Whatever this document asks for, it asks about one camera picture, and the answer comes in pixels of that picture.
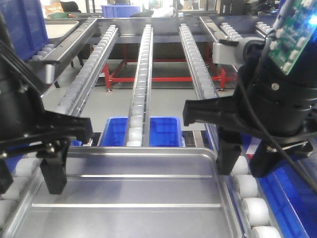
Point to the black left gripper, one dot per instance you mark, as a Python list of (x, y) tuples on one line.
[(25, 125)]

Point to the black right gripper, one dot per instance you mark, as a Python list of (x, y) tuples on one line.
[(266, 104)]

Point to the silver metal tray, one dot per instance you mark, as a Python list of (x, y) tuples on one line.
[(129, 192)]

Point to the left white roller track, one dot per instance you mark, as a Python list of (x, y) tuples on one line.
[(22, 166)]

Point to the white roller track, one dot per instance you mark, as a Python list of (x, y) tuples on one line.
[(246, 211), (138, 124), (22, 166)]

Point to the blue bin below right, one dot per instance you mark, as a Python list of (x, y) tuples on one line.
[(293, 204)]

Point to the blue bin below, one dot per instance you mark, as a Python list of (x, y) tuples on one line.
[(293, 204), (164, 132)]

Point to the right white roller track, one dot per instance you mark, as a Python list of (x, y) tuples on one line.
[(246, 211)]

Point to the blue bin below middle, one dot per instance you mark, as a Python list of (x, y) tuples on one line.
[(164, 132)]

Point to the middle white roller track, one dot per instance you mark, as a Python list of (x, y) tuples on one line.
[(138, 124)]

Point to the far right roller track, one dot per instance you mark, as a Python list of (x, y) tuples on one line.
[(230, 32)]

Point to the green circuit board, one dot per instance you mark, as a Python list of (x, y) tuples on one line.
[(294, 27)]

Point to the blue bin upper left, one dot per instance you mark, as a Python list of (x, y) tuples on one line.
[(26, 26)]

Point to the blue crate in background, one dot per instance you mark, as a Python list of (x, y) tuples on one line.
[(119, 11)]

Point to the red metal floor frame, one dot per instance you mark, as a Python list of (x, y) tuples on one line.
[(169, 64)]

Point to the left steel divider rail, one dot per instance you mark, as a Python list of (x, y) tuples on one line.
[(68, 37)]

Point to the steel divider rail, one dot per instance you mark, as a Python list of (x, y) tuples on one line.
[(210, 29), (68, 37)]

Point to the right steel divider rail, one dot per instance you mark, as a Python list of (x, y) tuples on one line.
[(210, 29)]

